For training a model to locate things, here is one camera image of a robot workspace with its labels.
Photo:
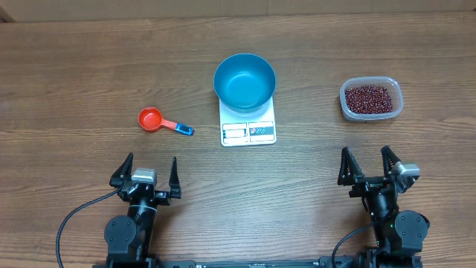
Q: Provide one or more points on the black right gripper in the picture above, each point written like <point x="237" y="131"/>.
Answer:
<point x="349" y="176"/>

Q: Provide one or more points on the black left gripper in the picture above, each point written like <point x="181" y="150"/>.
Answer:
<point x="164" y="195"/>

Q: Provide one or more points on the red measuring scoop blue handle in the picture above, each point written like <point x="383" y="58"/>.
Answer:
<point x="151" y="120"/>

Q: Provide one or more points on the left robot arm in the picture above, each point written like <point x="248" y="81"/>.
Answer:
<point x="129" y="236"/>

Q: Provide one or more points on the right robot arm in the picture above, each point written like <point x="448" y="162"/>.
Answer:
<point x="399" y="234"/>

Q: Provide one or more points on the white digital kitchen scale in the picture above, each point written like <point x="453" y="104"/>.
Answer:
<point x="247" y="129"/>

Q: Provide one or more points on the blue bowl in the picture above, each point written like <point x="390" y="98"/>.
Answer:
<point x="245" y="82"/>

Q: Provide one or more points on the red beans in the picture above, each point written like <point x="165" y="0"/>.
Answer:
<point x="368" y="100"/>

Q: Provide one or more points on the clear plastic container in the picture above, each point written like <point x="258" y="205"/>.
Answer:
<point x="389" y="83"/>

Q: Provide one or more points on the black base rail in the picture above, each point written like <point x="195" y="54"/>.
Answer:
<point x="323" y="262"/>

